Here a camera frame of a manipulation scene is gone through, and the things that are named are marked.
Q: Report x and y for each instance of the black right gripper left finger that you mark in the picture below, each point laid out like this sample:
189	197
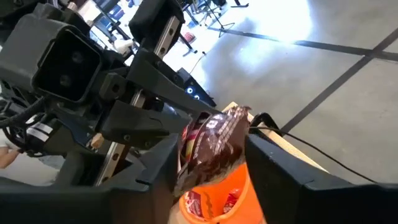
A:
164	168

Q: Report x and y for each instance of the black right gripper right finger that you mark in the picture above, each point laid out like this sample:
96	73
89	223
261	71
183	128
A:
273	174

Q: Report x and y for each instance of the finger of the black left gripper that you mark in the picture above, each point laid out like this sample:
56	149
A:
161	81
143	124

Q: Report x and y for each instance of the red Skittles packet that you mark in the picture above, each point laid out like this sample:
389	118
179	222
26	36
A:
232	200

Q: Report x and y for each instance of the dark brown candy wrapper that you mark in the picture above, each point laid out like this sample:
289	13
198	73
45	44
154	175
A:
217	140

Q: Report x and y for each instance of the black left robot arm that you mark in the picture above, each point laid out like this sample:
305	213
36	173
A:
12	7

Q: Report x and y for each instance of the maroon white candy wrapper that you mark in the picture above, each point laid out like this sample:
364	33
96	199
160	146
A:
196	203

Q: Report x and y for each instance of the black computer tower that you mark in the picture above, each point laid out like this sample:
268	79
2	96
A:
199	90

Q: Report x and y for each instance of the orange pumpkin face bucket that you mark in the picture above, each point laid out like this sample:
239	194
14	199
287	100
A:
214	199

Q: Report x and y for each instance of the black tripod stand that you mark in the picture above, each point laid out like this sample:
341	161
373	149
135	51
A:
217	18

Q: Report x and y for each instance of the person's hand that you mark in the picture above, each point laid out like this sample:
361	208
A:
7	157

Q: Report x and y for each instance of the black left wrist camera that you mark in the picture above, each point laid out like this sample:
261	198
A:
62	62

